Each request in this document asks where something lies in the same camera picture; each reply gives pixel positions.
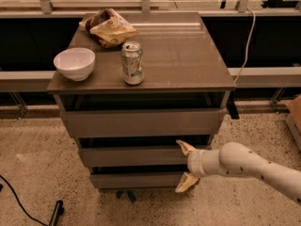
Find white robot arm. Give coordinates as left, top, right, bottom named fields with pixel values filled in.
left=175, top=139, right=301, bottom=205

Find grey drawer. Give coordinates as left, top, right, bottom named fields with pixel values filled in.
left=61, top=109, right=226, bottom=137
left=90, top=172, right=182, bottom=189
left=78, top=146, right=187, bottom=167

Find green soda can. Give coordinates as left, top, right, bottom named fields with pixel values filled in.
left=121, top=41, right=144, bottom=85

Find white hanging cable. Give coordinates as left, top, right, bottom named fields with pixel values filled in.
left=233, top=7, right=257, bottom=84

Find cardboard box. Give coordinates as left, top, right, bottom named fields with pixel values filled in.
left=286, top=95, right=301, bottom=151

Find grey drawer cabinet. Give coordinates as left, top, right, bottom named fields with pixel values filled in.
left=47, top=13, right=235, bottom=175

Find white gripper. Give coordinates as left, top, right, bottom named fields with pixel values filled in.
left=175, top=139, right=208, bottom=193

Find crumpled chip bag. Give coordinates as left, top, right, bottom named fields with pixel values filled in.
left=79, top=8, right=137, bottom=48

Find black floor object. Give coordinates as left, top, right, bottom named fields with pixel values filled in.
left=49, top=200, right=64, bottom=226

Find white ceramic bowl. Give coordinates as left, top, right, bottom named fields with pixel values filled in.
left=54, top=47, right=96, bottom=81

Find black floor cable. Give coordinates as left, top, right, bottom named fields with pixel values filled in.
left=0, top=173, right=49, bottom=226

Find metal window railing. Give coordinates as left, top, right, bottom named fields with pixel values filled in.
left=0, top=0, right=301, bottom=93

